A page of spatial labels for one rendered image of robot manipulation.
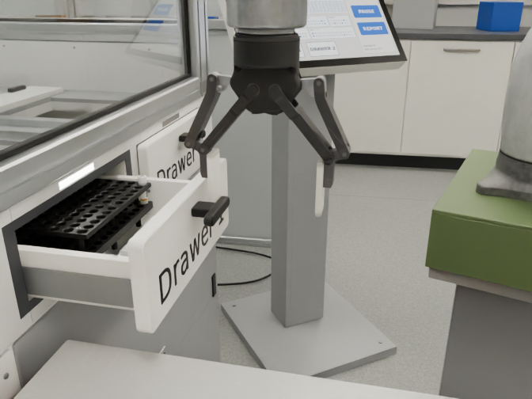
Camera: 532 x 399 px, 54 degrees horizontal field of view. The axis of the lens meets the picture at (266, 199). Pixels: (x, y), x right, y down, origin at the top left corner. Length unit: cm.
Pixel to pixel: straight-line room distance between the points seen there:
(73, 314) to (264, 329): 123
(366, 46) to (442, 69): 201
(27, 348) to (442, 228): 58
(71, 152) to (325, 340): 134
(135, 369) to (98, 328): 19
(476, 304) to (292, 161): 85
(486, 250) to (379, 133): 285
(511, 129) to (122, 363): 65
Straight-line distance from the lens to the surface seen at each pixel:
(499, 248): 81
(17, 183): 63
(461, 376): 104
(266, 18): 57
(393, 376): 182
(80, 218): 67
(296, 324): 192
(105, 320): 83
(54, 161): 68
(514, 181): 89
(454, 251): 83
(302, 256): 178
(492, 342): 99
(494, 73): 364
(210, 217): 61
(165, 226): 57
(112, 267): 58
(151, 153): 87
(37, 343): 69
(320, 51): 151
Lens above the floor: 116
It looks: 22 degrees down
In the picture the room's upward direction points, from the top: straight up
